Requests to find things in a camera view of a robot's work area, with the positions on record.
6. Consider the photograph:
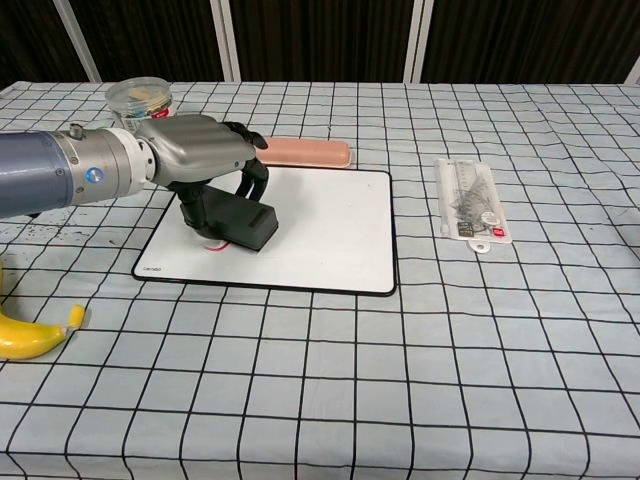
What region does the white partition frame post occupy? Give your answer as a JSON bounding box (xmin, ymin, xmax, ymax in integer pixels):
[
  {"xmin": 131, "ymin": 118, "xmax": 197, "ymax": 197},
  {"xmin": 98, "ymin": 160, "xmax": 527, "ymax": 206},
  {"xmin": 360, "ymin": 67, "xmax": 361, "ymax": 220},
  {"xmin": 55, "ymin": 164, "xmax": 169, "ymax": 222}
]
[
  {"xmin": 402, "ymin": 0, "xmax": 435, "ymax": 84},
  {"xmin": 53, "ymin": 0, "xmax": 103, "ymax": 84},
  {"xmin": 624, "ymin": 43, "xmax": 640, "ymax": 86},
  {"xmin": 209, "ymin": 0, "xmax": 242, "ymax": 83}
]

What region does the clear ruler set pouch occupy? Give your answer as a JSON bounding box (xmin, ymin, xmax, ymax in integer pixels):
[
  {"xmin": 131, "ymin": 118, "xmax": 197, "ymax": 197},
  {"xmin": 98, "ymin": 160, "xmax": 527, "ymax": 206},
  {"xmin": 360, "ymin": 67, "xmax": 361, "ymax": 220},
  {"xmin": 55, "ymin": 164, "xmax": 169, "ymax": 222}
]
[{"xmin": 432, "ymin": 157, "xmax": 515, "ymax": 256}]

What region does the white dry-erase board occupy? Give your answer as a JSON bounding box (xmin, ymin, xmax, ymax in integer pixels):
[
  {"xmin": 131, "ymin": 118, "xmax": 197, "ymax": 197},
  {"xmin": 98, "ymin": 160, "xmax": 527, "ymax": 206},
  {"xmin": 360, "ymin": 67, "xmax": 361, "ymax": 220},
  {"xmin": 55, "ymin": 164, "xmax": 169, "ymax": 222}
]
[{"xmin": 131, "ymin": 166, "xmax": 399, "ymax": 298}]

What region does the white grid checked tablecloth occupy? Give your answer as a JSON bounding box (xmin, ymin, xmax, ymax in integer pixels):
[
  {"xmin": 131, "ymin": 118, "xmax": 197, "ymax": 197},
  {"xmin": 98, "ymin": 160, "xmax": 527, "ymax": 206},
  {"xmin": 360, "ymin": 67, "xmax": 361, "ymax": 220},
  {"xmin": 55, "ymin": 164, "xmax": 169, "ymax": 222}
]
[{"xmin": 0, "ymin": 80, "xmax": 640, "ymax": 480}]

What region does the dark grey board eraser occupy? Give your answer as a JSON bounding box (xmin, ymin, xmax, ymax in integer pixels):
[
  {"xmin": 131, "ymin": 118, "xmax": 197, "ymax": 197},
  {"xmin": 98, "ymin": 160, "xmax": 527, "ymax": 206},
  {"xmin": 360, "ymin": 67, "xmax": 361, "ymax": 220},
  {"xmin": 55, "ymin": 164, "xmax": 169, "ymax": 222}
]
[{"xmin": 205, "ymin": 186, "xmax": 279, "ymax": 253}]

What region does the yellow toy banana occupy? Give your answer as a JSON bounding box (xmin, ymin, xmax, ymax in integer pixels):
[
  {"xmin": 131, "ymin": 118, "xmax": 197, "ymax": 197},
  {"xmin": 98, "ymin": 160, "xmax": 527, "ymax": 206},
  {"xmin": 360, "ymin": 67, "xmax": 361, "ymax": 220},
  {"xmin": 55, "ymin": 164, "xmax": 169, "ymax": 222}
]
[{"xmin": 0, "ymin": 257, "xmax": 87, "ymax": 361}]

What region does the clear plastic jar of clips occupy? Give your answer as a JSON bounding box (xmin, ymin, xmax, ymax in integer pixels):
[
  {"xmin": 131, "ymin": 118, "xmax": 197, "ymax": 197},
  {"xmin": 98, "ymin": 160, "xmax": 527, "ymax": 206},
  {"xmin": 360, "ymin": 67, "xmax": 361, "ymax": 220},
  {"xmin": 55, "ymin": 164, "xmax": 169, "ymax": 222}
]
[{"xmin": 104, "ymin": 76, "xmax": 175, "ymax": 135}]

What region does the pink pencil case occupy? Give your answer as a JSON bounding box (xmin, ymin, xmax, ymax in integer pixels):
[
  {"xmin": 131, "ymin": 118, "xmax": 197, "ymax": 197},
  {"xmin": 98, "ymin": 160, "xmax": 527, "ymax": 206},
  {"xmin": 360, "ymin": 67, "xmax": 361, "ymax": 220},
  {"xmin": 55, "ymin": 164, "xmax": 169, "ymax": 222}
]
[{"xmin": 256, "ymin": 136, "xmax": 354, "ymax": 169}]

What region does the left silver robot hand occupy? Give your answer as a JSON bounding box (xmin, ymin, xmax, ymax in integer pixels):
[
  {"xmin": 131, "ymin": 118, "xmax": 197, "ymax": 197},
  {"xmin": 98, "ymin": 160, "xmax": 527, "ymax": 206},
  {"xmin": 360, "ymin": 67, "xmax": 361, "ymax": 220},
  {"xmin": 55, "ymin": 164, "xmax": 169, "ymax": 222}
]
[{"xmin": 133, "ymin": 114, "xmax": 271, "ymax": 238}]

